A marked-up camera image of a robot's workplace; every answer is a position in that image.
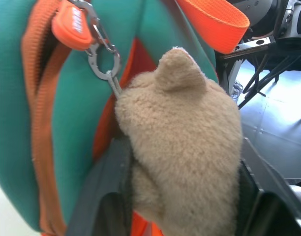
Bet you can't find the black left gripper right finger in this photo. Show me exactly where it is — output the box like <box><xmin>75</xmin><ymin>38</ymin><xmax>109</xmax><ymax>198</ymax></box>
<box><xmin>235</xmin><ymin>137</ymin><xmax>301</xmax><ymax>236</ymax></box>

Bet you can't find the silver metal carabiner clip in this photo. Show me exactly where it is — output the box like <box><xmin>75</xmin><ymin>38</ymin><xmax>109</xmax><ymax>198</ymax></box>
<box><xmin>69</xmin><ymin>0</ymin><xmax>122</xmax><ymax>80</ymax></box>

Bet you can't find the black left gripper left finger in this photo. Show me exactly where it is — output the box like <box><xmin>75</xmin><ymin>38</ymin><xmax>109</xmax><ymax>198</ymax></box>
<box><xmin>65</xmin><ymin>136</ymin><xmax>134</xmax><ymax>236</ymax></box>

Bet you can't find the orange rubber zipper pull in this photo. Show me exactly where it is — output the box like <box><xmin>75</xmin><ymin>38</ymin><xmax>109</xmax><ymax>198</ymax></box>
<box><xmin>51</xmin><ymin>0</ymin><xmax>94</xmax><ymax>52</ymax></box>

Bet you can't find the tan plush bear charm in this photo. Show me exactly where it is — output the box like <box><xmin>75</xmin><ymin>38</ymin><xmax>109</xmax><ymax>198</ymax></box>
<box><xmin>115</xmin><ymin>46</ymin><xmax>243</xmax><ymax>236</ymax></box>

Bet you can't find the black metal equipment stand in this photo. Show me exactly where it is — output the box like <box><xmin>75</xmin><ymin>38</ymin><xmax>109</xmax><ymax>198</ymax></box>
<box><xmin>215</xmin><ymin>0</ymin><xmax>301</xmax><ymax>110</ymax></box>

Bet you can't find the orange and teal backpack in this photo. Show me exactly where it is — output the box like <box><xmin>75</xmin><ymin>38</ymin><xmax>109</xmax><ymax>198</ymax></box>
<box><xmin>0</xmin><ymin>0</ymin><xmax>251</xmax><ymax>236</ymax></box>

